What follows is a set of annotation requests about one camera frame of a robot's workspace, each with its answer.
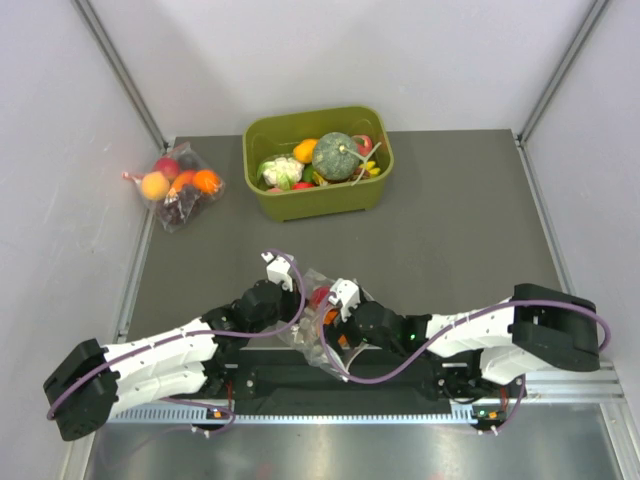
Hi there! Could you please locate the fake orange fruit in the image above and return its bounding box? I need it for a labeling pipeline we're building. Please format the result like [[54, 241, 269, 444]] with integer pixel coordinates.
[[324, 309, 339, 325]]

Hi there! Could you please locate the polka dot zip top bag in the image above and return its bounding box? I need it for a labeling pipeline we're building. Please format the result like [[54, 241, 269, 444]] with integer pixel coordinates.
[[276, 269, 368, 382]]

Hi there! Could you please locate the fake red fruit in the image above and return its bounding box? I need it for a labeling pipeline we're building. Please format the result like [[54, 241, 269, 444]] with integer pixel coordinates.
[[309, 285, 330, 309]]

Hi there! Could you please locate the fake green melon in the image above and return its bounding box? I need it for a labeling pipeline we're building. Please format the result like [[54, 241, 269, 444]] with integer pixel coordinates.
[[312, 132, 379, 186]]

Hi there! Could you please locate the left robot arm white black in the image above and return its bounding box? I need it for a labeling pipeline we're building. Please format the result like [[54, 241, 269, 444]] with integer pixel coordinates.
[[43, 280, 307, 441]]

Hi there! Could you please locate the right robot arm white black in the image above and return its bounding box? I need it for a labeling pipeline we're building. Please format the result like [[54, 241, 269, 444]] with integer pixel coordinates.
[[319, 279, 611, 396]]

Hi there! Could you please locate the fake cauliflower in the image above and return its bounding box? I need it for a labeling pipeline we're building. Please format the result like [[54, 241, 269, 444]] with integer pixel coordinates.
[[257, 156, 305, 191]]

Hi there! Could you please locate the fake purple grapes bunch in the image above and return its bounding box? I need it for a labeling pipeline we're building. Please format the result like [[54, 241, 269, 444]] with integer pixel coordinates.
[[350, 167, 375, 182]]

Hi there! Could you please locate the fake orange mango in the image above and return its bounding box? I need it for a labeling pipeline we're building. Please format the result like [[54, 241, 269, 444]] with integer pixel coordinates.
[[293, 138, 318, 164]]

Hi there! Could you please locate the clear bag of fake fruit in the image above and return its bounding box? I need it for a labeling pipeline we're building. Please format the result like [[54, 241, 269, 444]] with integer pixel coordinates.
[[122, 142, 226, 233]]

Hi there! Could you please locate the fake yellow banana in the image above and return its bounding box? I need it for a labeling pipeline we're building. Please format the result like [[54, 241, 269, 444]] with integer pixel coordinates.
[[364, 160, 381, 178]]

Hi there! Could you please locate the fake pink apple slice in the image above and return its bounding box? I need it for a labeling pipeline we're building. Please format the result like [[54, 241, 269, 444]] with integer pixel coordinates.
[[352, 134, 374, 157]]

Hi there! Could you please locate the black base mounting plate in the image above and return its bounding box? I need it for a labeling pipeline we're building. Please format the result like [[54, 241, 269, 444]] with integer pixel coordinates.
[[169, 344, 531, 416]]

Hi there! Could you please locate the green plastic bin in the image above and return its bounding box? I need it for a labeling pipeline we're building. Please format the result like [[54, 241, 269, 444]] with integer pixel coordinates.
[[243, 105, 394, 221]]

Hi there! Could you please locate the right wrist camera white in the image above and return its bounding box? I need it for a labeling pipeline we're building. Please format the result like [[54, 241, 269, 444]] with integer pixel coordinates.
[[328, 278, 361, 322]]

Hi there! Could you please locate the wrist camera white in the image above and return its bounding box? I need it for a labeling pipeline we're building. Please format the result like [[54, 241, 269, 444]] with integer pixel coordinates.
[[261, 252, 295, 292], [328, 278, 361, 322]]

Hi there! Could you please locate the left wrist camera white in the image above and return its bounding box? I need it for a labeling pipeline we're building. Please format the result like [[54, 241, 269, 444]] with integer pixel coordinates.
[[261, 252, 295, 292]]

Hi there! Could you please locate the grey slotted cable duct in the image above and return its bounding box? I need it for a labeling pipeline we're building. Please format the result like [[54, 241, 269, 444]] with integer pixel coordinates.
[[109, 402, 506, 425]]

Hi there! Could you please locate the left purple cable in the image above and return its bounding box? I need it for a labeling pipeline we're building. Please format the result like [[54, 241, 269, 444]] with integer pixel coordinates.
[[46, 248, 307, 421]]

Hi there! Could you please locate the left aluminium frame post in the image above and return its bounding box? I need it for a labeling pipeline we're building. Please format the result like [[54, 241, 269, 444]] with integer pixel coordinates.
[[71, 0, 168, 151]]

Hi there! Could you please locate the aluminium frame post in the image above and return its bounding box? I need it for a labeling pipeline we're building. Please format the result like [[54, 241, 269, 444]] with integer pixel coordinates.
[[514, 0, 614, 146], [71, 0, 168, 151]]

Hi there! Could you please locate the right aluminium frame post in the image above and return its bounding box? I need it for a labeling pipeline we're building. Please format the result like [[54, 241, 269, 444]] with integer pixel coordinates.
[[514, 0, 614, 146]]

